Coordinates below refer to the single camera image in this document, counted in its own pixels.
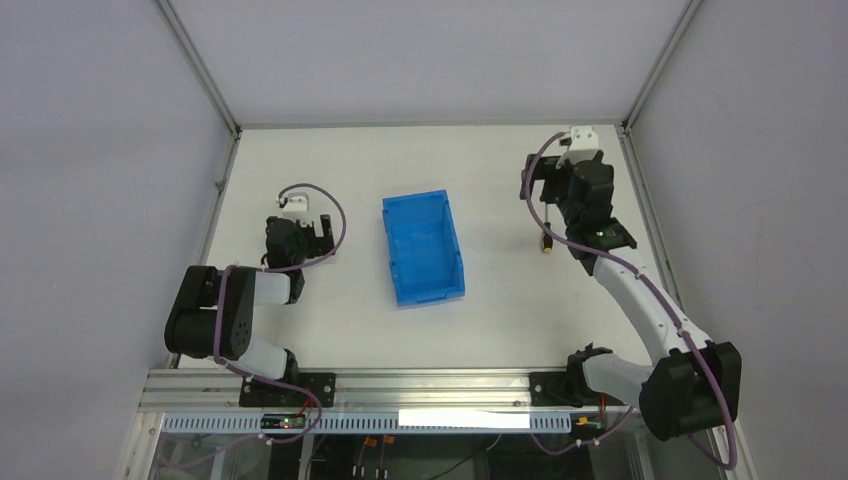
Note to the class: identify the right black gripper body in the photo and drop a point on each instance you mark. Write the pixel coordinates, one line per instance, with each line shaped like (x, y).
(539, 177)

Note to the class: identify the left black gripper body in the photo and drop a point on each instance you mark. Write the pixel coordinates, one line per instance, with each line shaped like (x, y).
(317, 240)

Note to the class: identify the black yellow screwdriver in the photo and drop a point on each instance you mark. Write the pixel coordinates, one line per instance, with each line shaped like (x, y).
(547, 240)

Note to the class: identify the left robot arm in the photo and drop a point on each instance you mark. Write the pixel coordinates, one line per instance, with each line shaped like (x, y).
(212, 315)

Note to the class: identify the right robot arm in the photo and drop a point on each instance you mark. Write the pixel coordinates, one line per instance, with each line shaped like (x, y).
(691, 383)

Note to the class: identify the blue plastic bin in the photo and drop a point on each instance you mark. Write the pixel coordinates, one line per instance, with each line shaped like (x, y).
(425, 259)

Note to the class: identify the small green circuit board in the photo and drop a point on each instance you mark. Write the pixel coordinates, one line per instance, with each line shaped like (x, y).
(283, 422)

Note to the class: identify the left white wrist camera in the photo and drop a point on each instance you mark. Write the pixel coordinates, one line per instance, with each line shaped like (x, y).
(294, 206)

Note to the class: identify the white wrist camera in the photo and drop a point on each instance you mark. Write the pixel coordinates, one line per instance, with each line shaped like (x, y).
(581, 143)
(294, 206)

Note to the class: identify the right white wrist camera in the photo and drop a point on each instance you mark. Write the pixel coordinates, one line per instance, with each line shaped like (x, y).
(581, 143)

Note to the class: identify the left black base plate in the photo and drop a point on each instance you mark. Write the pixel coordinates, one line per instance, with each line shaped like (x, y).
(288, 391)

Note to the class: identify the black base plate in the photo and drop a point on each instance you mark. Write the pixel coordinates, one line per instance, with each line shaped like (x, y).
(561, 388)
(288, 391)

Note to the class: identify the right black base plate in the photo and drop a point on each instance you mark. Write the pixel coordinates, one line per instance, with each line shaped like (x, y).
(561, 388)

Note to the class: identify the aluminium frame rail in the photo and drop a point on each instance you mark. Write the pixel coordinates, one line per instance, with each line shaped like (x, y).
(356, 390)

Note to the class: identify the slotted grey cable duct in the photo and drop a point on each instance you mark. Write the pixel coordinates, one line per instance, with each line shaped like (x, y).
(405, 421)

